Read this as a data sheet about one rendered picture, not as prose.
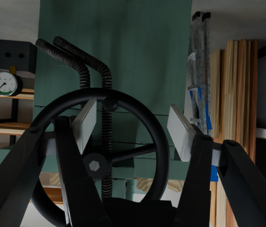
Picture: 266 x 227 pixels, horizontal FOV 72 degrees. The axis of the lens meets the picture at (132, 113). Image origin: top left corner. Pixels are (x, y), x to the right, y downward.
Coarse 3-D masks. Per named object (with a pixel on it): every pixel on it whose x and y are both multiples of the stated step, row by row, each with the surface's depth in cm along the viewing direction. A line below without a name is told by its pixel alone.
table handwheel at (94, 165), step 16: (64, 96) 34; (80, 96) 34; (96, 96) 34; (112, 96) 34; (128, 96) 35; (48, 112) 34; (144, 112) 34; (160, 128) 35; (112, 144) 51; (160, 144) 34; (96, 160) 33; (112, 160) 35; (160, 160) 35; (96, 176) 33; (160, 176) 35; (160, 192) 35; (48, 208) 34; (64, 224) 34
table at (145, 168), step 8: (0, 152) 52; (8, 152) 52; (176, 152) 65; (0, 160) 52; (48, 160) 53; (56, 160) 53; (128, 160) 49; (136, 160) 53; (144, 160) 53; (152, 160) 53; (176, 160) 54; (48, 168) 53; (56, 168) 53; (112, 168) 44; (120, 168) 44; (128, 168) 44; (136, 168) 53; (144, 168) 53; (152, 168) 53; (176, 168) 54; (184, 168) 54; (112, 176) 44; (120, 176) 44; (128, 176) 44; (136, 176) 53; (144, 176) 53; (152, 176) 53; (176, 176) 54; (184, 176) 54
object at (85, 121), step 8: (88, 104) 18; (96, 104) 21; (80, 112) 16; (88, 112) 17; (80, 120) 15; (88, 120) 17; (72, 128) 14; (80, 128) 14; (88, 128) 17; (80, 136) 15; (88, 136) 17; (80, 144) 15; (80, 152) 15
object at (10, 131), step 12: (0, 96) 250; (24, 96) 247; (12, 108) 289; (0, 120) 257; (12, 120) 283; (0, 132) 249; (12, 132) 249; (12, 144) 289; (48, 192) 272; (60, 192) 275; (60, 204) 247
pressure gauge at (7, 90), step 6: (12, 66) 48; (0, 72) 46; (6, 72) 46; (12, 72) 48; (0, 78) 46; (6, 78) 46; (12, 78) 46; (18, 78) 47; (0, 84) 46; (6, 84) 46; (12, 84) 46; (18, 84) 46; (0, 90) 46; (6, 90) 46; (12, 90) 46; (18, 90) 47; (12, 96) 48
